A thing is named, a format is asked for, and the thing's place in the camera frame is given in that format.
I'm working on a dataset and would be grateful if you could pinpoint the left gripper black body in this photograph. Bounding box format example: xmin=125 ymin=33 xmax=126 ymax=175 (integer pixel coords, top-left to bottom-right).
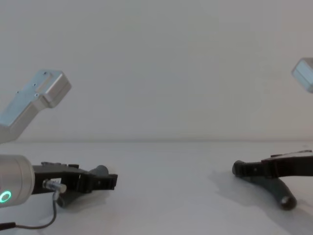
xmin=31 ymin=161 xmax=92 ymax=196

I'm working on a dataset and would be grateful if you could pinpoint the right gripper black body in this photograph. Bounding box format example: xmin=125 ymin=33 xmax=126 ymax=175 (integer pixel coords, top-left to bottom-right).
xmin=260 ymin=150 xmax=313 ymax=181

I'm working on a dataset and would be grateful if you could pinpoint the white table cloth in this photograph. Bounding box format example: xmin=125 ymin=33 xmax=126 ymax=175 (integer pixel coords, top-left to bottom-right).
xmin=0 ymin=140 xmax=313 ymax=235

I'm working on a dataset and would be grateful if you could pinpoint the thin dark cable silver plug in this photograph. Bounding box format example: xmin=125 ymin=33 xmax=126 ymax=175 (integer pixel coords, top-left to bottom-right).
xmin=0 ymin=179 xmax=67 ymax=230

